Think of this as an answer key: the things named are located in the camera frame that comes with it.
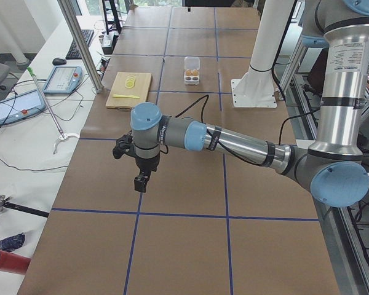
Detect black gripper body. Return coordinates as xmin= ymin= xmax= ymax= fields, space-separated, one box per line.
xmin=134 ymin=155 xmax=159 ymax=184

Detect clear plastic egg box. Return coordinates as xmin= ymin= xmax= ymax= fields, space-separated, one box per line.
xmin=183 ymin=57 xmax=200 ymax=85

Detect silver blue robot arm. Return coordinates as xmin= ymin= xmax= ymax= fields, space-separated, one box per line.
xmin=130 ymin=1 xmax=369 ymax=207

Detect yellow plastic knife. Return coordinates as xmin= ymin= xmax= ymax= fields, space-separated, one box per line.
xmin=112 ymin=94 xmax=140 ymax=99

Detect wooden cutting board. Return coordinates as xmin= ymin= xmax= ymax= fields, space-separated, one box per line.
xmin=105 ymin=72 xmax=152 ymax=111

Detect lemon slices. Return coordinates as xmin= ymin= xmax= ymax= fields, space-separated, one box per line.
xmin=125 ymin=75 xmax=137 ymax=89

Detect teach pendant far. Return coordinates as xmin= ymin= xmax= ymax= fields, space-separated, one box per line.
xmin=43 ymin=66 xmax=83 ymax=95

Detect teach pendant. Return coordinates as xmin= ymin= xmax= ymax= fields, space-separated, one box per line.
xmin=0 ymin=90 xmax=46 ymax=125
xmin=43 ymin=66 xmax=83 ymax=95

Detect black keyboard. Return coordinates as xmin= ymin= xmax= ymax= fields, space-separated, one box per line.
xmin=65 ymin=29 xmax=95 ymax=60

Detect teach pendant near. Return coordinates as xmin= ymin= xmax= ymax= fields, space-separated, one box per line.
xmin=0 ymin=90 xmax=46 ymax=125

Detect black computer mouse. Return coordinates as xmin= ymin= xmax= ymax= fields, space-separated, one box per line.
xmin=52 ymin=58 xmax=67 ymax=66

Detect blue patterned cloth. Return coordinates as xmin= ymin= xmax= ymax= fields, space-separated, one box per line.
xmin=0 ymin=233 xmax=25 ymax=252

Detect black tripod rod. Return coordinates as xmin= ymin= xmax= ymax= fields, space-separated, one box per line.
xmin=0 ymin=195 xmax=49 ymax=218

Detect red cylinder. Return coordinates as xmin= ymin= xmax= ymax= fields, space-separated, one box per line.
xmin=0 ymin=250 xmax=31 ymax=275

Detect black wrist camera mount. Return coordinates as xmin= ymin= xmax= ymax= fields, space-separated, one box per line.
xmin=113 ymin=131 xmax=136 ymax=160

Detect grabber stick green handle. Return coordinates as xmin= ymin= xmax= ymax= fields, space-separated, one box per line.
xmin=27 ymin=67 xmax=80 ymax=154

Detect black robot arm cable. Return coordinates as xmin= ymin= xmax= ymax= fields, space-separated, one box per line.
xmin=159 ymin=94 xmax=322 ymax=160

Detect aluminium frame post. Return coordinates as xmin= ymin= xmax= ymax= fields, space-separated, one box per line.
xmin=58 ymin=0 xmax=103 ymax=93

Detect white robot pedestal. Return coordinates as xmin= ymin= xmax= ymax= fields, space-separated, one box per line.
xmin=231 ymin=0 xmax=296 ymax=108

